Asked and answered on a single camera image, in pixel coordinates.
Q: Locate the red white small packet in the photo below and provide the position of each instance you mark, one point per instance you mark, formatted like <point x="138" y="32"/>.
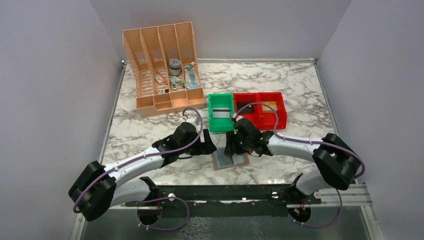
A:
<point x="161" y="79"/>

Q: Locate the green white glue tube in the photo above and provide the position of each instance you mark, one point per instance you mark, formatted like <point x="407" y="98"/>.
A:
<point x="189" y="66"/>

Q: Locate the blue packaged item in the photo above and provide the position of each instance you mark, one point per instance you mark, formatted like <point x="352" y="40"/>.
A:
<point x="191" y="80"/>

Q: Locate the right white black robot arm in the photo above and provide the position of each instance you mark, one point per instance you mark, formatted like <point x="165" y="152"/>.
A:
<point x="337" y="164"/>

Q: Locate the red plastic double bin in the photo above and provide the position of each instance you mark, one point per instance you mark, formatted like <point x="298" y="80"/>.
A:
<point x="263" y="120"/>

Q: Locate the orange plastic file organizer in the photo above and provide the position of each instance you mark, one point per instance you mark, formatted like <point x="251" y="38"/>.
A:
<point x="148" y="50"/>

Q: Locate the grey card in green bin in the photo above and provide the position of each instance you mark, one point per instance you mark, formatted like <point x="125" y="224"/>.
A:
<point x="221" y="112"/>

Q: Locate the green plastic bin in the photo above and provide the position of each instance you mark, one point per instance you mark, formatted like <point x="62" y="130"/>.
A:
<point x="220" y="100"/>

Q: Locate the green marker pen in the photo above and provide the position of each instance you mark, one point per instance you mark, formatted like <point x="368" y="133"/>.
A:
<point x="180" y="82"/>

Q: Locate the small round tin can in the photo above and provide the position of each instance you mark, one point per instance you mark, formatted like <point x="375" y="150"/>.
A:
<point x="174" y="66"/>

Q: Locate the black wallet in bin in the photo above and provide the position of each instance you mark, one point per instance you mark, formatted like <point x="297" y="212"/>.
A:
<point x="244" y="108"/>

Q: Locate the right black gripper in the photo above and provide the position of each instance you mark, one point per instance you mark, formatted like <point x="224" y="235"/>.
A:
<point x="232" y="145"/>

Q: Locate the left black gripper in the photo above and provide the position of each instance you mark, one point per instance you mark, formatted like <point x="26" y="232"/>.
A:
<point x="205" y="145"/>

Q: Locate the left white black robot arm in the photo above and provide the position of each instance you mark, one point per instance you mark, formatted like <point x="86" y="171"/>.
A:
<point x="100" y="187"/>

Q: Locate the small red white box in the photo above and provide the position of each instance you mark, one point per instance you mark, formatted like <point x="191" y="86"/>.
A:
<point x="316" y="136"/>

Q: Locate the black metal base rail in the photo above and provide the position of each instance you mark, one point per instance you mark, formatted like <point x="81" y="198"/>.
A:
<point x="278" y="193"/>

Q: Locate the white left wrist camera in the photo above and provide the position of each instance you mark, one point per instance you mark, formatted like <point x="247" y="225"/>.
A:
<point x="194" y="120"/>

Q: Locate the gold card box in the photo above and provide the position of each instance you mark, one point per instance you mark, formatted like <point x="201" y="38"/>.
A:
<point x="269" y="106"/>

